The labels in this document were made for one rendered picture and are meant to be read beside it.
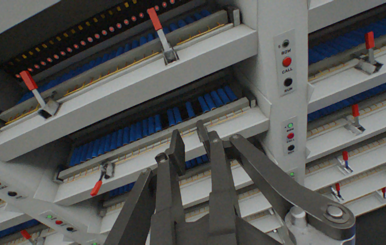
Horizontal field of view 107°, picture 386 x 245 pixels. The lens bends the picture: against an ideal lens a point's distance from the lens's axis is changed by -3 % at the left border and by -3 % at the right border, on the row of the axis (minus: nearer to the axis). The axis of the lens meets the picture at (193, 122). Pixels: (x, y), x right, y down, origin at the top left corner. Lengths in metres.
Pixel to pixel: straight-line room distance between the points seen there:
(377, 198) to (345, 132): 0.64
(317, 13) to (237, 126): 0.26
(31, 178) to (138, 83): 0.39
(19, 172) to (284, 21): 0.66
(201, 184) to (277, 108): 0.32
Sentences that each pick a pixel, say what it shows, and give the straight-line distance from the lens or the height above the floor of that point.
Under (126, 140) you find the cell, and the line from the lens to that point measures 0.47.
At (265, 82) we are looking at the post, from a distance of 0.35.
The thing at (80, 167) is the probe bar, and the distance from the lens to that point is 0.53.
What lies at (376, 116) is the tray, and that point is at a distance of 0.73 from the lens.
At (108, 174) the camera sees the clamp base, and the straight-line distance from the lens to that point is 0.45.
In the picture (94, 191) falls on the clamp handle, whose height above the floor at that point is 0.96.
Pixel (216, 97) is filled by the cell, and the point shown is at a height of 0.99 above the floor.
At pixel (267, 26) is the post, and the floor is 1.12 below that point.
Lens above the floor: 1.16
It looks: 29 degrees down
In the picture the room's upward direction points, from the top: 24 degrees counter-clockwise
